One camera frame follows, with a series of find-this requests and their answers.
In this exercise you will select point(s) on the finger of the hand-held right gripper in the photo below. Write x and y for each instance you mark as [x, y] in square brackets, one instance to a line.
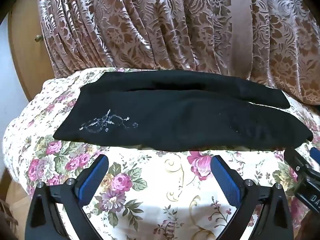
[296, 167]
[315, 153]

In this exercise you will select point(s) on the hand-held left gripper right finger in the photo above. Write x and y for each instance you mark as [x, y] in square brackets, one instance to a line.
[225, 180]

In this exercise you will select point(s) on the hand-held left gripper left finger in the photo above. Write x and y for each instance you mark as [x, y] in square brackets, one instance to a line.
[93, 178]

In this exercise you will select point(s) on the black pants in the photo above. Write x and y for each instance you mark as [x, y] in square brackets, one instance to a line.
[175, 120]

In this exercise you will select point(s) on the floral bedspread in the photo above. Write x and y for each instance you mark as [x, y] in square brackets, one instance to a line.
[155, 180]

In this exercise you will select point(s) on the round metal cabinet knob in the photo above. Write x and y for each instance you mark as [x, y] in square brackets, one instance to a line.
[38, 38]

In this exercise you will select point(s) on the brown floral curtain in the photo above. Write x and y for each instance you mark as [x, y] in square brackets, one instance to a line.
[150, 30]

